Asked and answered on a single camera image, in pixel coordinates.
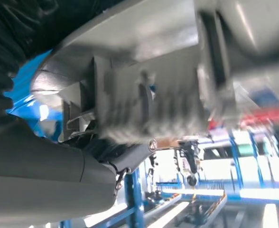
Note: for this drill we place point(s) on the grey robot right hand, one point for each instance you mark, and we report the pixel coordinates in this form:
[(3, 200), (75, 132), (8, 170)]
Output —
[(47, 176)]

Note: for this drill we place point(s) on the blue metal shelf rack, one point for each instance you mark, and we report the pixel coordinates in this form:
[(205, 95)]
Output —
[(23, 104)]

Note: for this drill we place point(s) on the red barrier belt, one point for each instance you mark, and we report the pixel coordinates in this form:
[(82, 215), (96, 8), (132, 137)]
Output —
[(260, 117)]

